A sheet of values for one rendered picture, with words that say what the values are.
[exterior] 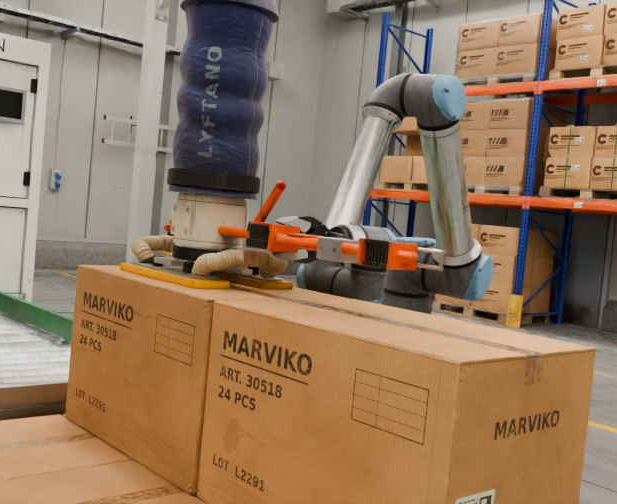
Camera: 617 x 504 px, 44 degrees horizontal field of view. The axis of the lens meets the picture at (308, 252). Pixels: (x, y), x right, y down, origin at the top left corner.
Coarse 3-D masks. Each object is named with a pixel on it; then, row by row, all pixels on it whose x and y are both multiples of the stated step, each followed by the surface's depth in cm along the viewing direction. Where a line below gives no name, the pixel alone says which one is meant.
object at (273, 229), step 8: (248, 224) 168; (256, 224) 166; (264, 224) 172; (272, 224) 164; (248, 232) 169; (256, 232) 166; (264, 232) 164; (272, 232) 164; (280, 232) 165; (288, 232) 167; (296, 232) 168; (248, 240) 168; (256, 240) 166; (264, 240) 165; (272, 240) 164; (264, 248) 164; (272, 248) 164; (280, 248) 166; (288, 248) 167
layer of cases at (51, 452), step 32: (64, 416) 201; (0, 448) 171; (32, 448) 173; (64, 448) 175; (96, 448) 177; (0, 480) 152; (32, 480) 154; (64, 480) 155; (96, 480) 157; (128, 480) 158; (160, 480) 160
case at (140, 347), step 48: (96, 288) 187; (144, 288) 170; (192, 288) 167; (240, 288) 176; (96, 336) 186; (144, 336) 169; (192, 336) 155; (96, 384) 185; (144, 384) 168; (192, 384) 154; (96, 432) 184; (144, 432) 167; (192, 432) 154; (192, 480) 153
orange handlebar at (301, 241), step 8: (224, 232) 178; (232, 232) 176; (240, 232) 173; (280, 240) 163; (288, 240) 161; (296, 240) 159; (304, 240) 157; (312, 240) 155; (296, 248) 159; (304, 248) 158; (312, 248) 156; (344, 248) 148; (352, 248) 146; (400, 256) 138; (408, 256) 138; (416, 256) 140
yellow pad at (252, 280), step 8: (216, 272) 193; (224, 272) 193; (232, 272) 190; (256, 272) 188; (232, 280) 188; (240, 280) 185; (248, 280) 183; (256, 280) 181; (264, 280) 182; (272, 280) 184; (280, 280) 186; (264, 288) 180; (272, 288) 181; (280, 288) 183; (288, 288) 185
